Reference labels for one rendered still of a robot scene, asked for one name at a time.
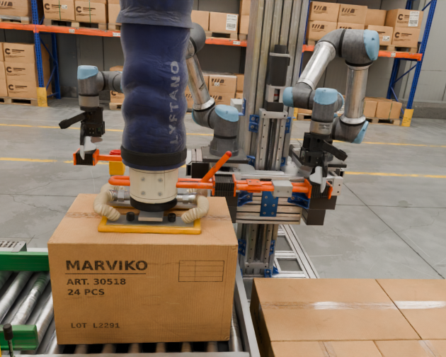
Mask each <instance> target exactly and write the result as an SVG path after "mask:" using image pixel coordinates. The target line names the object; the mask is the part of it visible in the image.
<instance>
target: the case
mask: <svg viewBox="0 0 446 357"><path fill-rule="evenodd" d="M97 195H98V194H85V193H80V194H78V196H77V197H76V199H75V201H74V202H73V203H72V205H71V207H70V208H69V210H68V211H67V213H66V215H65V216H64V217H63V219H62V221H61V222H60V224H59V225H58V227H57V229H56V230H55V231H54V233H53V235H52V236H51V237H50V239H49V241H48V242H47V250H48V258H49V265H50V280H51V287H52V301H53V308H54V316H55V330H56V337H57V345H63V344H125V343H156V342H188V341H229V337H230V329H231V314H232V307H233V299H234V284H235V277H236V262H237V254H238V247H239V245H238V242H237V238H236V234H235V231H234V227H233V224H232V221H231V216H230V214H229V209H228V206H227V202H226V198H225V197H207V199H208V202H209V210H208V213H207V214H206V216H204V217H202V218H200V229H201V232H200V234H162V233H134V232H99V231H98V226H99V224H100V222H101V220H102V218H103V216H102V215H99V214H98V213H96V212H95V211H94V209H93V202H94V200H95V198H96V196H97Z"/></svg>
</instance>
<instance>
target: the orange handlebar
mask: <svg viewBox="0 0 446 357"><path fill-rule="evenodd" d="M96 160H98V161H116V162H121V161H122V157H121V156H120V155H104V154H97V155H96ZM200 180H201V178H178V182H177V183H176V188H201V189H212V179H210V180H209V181H208V182H207V183H200ZM179 181H198V183H194V182H179ZM108 183H109V184H110V185H113V186H130V176H111V177H110V178H109V179H108ZM290 183H291V182H290ZM291 184H292V185H293V189H292V192H296V193H308V187H305V183H291ZM236 190H239V191H247V192H248V193H261V191H274V186H272V182H271V181H259V179H246V181H238V180H236Z"/></svg>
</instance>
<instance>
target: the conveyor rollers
mask: <svg viewBox="0 0 446 357"><path fill-rule="evenodd" d="M33 272H34V271H20V273H19V274H18V275H17V276H16V278H15V280H14V281H13V282H12V284H11V285H10V286H9V288H8V290H7V291H6V292H5V293H4V295H3V296H2V298H1V299H0V323H1V321H2V319H3V318H4V317H5V315H6V313H7V312H8V311H9V309H10V308H11V306H12V304H13V303H14V301H15V300H16V298H17V297H18V295H19V294H20V292H21V291H22V289H23V287H24V286H25V284H26V283H27V282H28V280H29V278H30V277H31V276H32V274H33ZM12 273H13V271H0V289H1V287H2V286H3V285H4V283H5V282H6V281H7V280H8V278H9V277H10V275H11V274H12ZM49 280H50V272H49V271H41V273H40V275H39V276H38V278H37V279H36V281H35V282H34V284H33V286H32V288H31V289H30V290H29V292H28V294H27V295H26V297H25V299H24V300H23V302H22V303H21V305H20V307H19V308H18V310H17V311H16V313H15V315H14V316H13V318H12V319H11V321H10V322H9V324H25V323H26V321H27V319H28V318H29V316H30V313H31V312H32V311H33V308H34V306H35V305H36V303H37V301H38V300H39V298H40V296H41V295H42V292H43V291H44V289H45V287H46V285H47V284H48V282H49ZM53 316H54V308H53V301H52V292H51V293H50V295H49V297H48V299H47V301H46V303H45V305H44V306H43V308H42V310H41V312H40V314H39V316H38V318H37V319H36V321H35V323H34V324H35V325H36V326H37V331H38V342H39V344H38V346H39V345H40V342H41V341H42V338H43V337H44V335H45V332H46V331H47V328H48V326H49V324H50V322H51V320H52V318H53ZM91 345H92V344H77V345H76V348H75V350H74V354H89V352H90V349H91ZM117 345H118V344H103V346H102V349H101V353H115V352H116V349H117ZM228 345H229V352H244V351H243V347H242V342H241V335H240V331H239V323H238V319H237V315H236V308H235V304H234V299H233V307H232V314H231V329H230V337H229V341H228ZM65 346H66V344H63V345H57V337H56V332H55V335H54V337H53V339H52V341H51V344H50V346H49V348H48V350H47V353H46V354H62V353H63V350H64V347H65ZM142 346H143V343H129V346H128V350H127V353H142ZM37 349H38V348H36V349H35V350H26V351H19V353H18V355H35V353H36V351H37ZM204 350H205V352H218V345H217V341H204ZM153 353H168V342H156V343H154V352H153ZM179 353H193V342H192V341H188V342H179Z"/></svg>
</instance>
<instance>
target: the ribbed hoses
mask: <svg viewBox="0 0 446 357"><path fill-rule="evenodd" d="M110 189H113V190H118V191H119V189H120V190H125V191H127V190H126V189H125V187H123V186H113V185H110V184H109V183H106V184H104V185H103V186H102V188H101V192H100V193H99V194H98V195H97V196H96V198H95V200H94V202H93V209H94V211H95V213H98V214H99V215H102V216H104V217H107V218H108V219H109V220H110V221H114V222H115V221H116V220H118V218H119V217H120V213H119V212H118V211H117V210H115V208H113V207H110V206H109V205H106V203H107V202H108V201H109V202H110V201H113V200H114V199H113V197H112V193H113V192H112V193H111V192H110V191H109V190H110ZM186 192H189V193H198V194H196V195H195V197H194V200H193V201H192V202H193V204H196V205H198V206H197V207H196V208H193V209H189V211H186V212H185V213H184V214H183V215H182V216H181V219H182V221H184V223H186V224H187V223H191V222H192V221H194V220H196V219H199V218H202V217H204V216H206V214H207V213H208V210H209V202H208V199H207V195H208V192H207V189H201V188H189V189H188V190H187V191H186Z"/></svg>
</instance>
